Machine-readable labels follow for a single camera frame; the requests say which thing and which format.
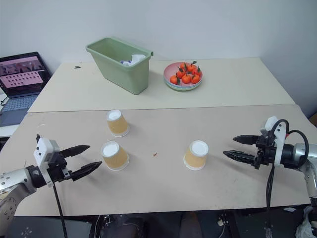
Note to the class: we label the light blue plate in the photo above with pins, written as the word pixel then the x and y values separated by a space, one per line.
pixel 183 87

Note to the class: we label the blue white wrapper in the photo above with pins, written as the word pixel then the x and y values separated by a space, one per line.
pixel 123 62

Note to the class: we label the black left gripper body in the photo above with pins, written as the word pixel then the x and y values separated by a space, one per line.
pixel 59 169

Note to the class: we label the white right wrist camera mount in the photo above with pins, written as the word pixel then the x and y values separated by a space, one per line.
pixel 280 138

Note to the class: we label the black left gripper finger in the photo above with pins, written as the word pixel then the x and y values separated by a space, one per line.
pixel 75 150
pixel 85 169

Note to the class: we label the open laptop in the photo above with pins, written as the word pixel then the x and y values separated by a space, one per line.
pixel 19 81

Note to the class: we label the small orange with leaf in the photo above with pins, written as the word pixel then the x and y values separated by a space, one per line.
pixel 186 78
pixel 184 66
pixel 195 79
pixel 174 79
pixel 180 73
pixel 197 72
pixel 192 68

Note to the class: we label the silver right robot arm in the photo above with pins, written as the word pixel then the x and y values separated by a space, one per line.
pixel 303 152

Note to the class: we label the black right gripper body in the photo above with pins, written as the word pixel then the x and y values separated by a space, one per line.
pixel 266 153

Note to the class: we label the green plastic bin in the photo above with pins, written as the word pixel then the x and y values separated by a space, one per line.
pixel 123 69

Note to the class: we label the pink plate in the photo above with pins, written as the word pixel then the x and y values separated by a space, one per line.
pixel 171 70

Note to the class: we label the light green plate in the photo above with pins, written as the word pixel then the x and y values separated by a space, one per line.
pixel 184 90

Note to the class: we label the crumpled white tissue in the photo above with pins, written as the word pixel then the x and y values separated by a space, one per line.
pixel 136 59

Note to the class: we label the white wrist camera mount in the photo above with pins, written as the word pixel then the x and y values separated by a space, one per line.
pixel 42 150
pixel 280 138

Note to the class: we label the brown paper cup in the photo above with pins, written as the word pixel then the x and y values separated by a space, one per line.
pixel 118 125
pixel 115 157
pixel 195 156

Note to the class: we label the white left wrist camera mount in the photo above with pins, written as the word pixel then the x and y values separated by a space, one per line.
pixel 42 150

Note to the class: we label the white plastic bag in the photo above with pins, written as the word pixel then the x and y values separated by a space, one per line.
pixel 305 225

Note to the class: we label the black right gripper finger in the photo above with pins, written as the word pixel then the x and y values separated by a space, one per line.
pixel 241 156
pixel 247 139

